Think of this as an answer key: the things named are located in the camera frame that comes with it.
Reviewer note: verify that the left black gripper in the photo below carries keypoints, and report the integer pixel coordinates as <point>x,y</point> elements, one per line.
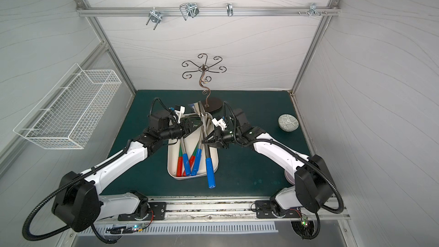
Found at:
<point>187,127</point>

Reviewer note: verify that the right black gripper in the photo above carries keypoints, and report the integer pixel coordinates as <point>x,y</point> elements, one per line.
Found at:
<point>216,137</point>

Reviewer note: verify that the green hoe red grip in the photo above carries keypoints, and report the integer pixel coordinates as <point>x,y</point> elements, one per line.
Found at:
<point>191,161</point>
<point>180,165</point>

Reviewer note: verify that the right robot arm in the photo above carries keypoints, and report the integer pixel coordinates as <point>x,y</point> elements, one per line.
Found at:
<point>312,189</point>

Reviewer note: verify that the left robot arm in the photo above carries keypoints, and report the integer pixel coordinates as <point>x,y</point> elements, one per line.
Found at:
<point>76,201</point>

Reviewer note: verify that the metal jewelry tree stand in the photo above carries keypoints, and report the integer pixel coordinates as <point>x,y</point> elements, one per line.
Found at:
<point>211,104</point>

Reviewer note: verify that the green table mat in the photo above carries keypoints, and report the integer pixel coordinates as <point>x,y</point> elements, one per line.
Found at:
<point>241,171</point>

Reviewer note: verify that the tape roll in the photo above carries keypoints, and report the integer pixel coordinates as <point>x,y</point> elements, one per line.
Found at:
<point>288,123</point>

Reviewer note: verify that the purple bowl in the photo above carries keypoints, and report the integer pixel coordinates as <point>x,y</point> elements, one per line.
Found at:
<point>289,175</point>

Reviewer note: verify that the metal hook clamp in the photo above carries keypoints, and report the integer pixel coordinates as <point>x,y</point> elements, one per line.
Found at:
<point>189,10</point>
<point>229,9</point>
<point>312,12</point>
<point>154,18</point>

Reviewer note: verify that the aluminium crossbar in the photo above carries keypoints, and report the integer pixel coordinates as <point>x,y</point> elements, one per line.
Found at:
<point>204,11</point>

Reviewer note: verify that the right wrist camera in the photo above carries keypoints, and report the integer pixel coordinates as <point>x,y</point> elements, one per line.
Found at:
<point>230,121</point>

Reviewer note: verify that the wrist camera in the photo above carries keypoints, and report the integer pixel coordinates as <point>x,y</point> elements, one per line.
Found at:
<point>161,119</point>
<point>230,121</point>

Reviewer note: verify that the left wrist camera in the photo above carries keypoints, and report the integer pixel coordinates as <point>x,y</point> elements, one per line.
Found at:
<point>161,119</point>

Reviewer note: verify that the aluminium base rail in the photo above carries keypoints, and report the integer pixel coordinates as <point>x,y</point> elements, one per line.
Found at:
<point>207,209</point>

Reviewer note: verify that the white wire basket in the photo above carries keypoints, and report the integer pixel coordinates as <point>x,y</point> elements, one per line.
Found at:
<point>66,117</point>

